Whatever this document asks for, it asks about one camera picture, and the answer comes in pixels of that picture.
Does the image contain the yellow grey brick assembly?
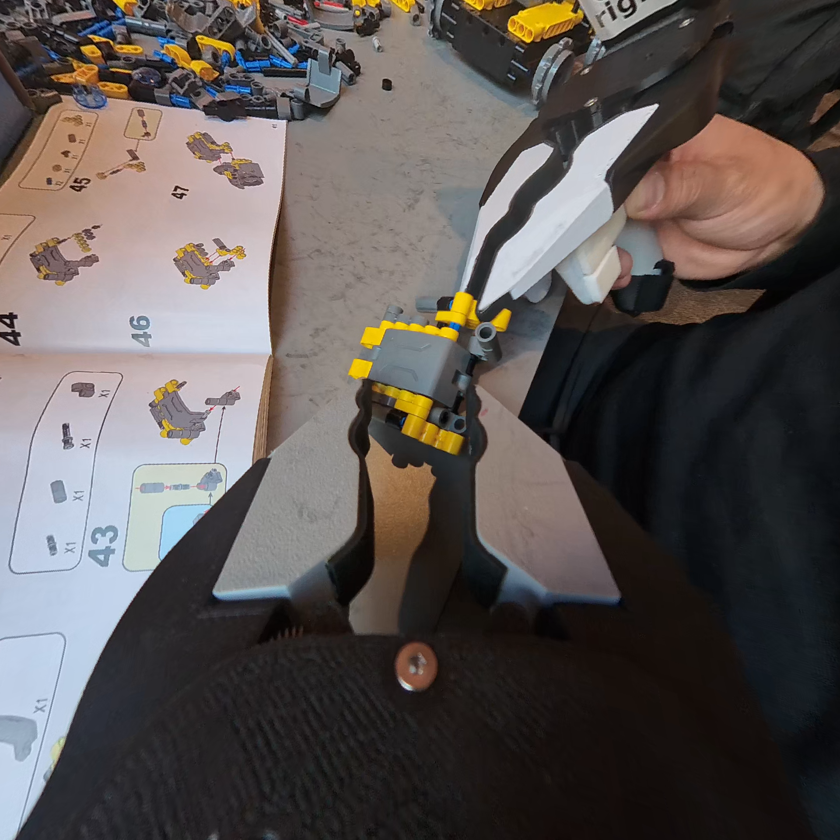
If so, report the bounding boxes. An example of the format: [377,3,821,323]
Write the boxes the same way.
[348,302,501,459]

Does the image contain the open instruction booklet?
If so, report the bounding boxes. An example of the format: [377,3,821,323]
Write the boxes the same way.
[0,105,288,783]

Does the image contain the grey desk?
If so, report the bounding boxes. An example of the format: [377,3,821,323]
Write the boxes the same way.
[0,0,592,637]

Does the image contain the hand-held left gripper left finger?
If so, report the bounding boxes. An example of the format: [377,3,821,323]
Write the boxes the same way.
[213,382,376,601]

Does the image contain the person's body in black clothing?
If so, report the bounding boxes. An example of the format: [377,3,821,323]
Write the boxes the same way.
[518,262,840,840]

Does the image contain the person's right hand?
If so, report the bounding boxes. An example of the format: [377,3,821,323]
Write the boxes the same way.
[623,115,828,284]

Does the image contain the person's right forearm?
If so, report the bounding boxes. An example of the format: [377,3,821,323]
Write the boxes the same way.
[797,112,840,280]

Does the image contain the partly built brick vehicle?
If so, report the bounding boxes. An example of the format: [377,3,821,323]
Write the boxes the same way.
[428,0,606,107]

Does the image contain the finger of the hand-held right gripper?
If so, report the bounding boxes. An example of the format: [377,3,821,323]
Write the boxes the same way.
[474,104,659,314]
[461,142,557,293]

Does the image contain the pile of loose brick pieces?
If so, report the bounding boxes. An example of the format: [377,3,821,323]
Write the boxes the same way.
[0,0,422,123]

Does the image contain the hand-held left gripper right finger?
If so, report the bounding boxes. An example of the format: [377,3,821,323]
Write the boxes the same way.
[459,384,622,606]

